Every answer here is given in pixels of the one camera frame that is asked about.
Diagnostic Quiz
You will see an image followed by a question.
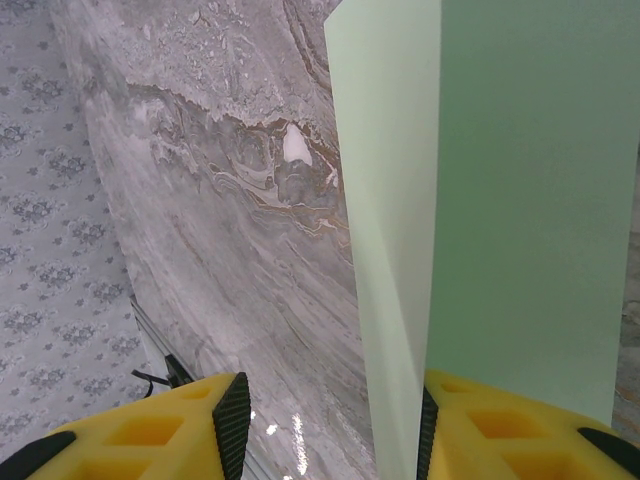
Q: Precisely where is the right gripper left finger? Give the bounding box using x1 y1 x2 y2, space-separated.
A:
0 371 251 480

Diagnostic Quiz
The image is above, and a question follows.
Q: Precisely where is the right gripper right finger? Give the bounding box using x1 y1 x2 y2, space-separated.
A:
416 368 640 480

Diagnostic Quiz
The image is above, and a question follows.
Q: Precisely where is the light green paper sheet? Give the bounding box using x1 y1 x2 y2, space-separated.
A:
323 0 640 480

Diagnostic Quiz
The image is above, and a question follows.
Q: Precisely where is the thin black base cable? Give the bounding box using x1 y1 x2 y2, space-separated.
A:
130 368 174 399

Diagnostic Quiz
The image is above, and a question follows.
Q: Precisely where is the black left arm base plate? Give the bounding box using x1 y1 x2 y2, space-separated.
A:
164 353 196 387

